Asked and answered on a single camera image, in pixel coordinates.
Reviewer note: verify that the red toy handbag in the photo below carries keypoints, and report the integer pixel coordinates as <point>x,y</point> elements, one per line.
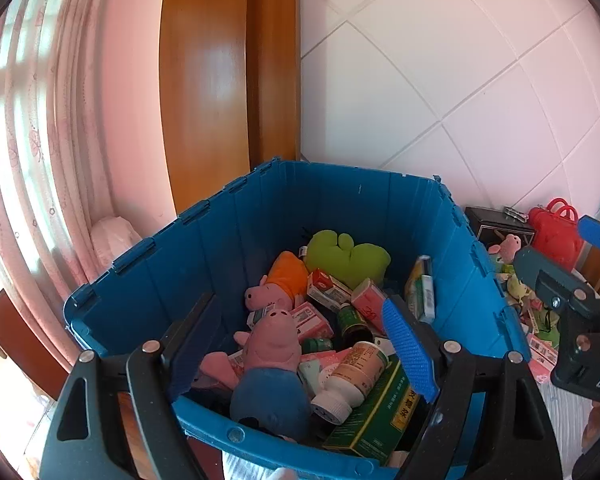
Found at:
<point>555,240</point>

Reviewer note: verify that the white cloth bundle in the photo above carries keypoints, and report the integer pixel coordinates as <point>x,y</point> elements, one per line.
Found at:
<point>112,240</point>

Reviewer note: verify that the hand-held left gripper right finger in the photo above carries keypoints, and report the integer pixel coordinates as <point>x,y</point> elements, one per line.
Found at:
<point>410,350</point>

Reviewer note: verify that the red and white medicine box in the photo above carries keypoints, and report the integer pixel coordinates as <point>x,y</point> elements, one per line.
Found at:
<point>325,285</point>

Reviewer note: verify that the dark green medicine box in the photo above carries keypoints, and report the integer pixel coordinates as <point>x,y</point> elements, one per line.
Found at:
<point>375,425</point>

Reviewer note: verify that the white pill bottle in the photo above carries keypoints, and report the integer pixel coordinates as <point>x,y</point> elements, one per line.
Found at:
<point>352,375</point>

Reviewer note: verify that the blue plastic storage bin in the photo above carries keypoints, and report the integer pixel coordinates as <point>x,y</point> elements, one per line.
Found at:
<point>330,200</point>

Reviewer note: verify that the white and green medicine box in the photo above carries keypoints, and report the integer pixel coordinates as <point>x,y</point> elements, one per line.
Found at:
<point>420,285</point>

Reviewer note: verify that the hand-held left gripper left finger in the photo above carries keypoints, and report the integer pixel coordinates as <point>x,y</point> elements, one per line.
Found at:
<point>192,320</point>

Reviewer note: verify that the pile of medicine boxes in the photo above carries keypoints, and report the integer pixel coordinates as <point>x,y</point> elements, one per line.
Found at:
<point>542,347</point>

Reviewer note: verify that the person's right hand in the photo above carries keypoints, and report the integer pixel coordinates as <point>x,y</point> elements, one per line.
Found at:
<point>596,425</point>

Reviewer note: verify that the green frog plush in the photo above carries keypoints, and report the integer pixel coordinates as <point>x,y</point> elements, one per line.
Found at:
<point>515,285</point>

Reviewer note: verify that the dark green glass bottle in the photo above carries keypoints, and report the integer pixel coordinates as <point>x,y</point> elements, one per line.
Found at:
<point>352,320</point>

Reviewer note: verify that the silver metal clip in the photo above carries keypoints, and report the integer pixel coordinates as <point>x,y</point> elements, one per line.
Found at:
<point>516,214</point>

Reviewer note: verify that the pink pig plush blue body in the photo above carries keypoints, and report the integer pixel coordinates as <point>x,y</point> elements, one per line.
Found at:
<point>267,400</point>

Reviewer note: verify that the black box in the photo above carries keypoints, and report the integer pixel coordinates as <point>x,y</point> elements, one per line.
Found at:
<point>485,220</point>

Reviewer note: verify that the pink sheer curtain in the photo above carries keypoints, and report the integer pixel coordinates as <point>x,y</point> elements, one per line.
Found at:
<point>45,160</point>

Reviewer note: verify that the dark wooden furniture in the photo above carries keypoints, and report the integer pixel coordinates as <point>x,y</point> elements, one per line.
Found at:
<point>20,350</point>

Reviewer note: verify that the wooden door frame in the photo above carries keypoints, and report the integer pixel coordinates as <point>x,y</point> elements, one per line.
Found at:
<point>205,85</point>

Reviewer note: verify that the lime green plush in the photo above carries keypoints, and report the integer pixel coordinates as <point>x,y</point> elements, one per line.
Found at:
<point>340,257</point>

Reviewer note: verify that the pink pig plush orange dress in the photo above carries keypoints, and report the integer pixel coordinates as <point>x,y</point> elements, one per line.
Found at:
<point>290,275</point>

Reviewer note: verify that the small green capped bottle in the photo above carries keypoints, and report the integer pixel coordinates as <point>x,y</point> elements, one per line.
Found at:
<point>317,346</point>

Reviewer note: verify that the small pink pig plush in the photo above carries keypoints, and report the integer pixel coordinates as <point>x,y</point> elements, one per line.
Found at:
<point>507,247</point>

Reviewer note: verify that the pink and white medicine box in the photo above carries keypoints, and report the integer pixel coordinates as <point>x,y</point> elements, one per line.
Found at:
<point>367,305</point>

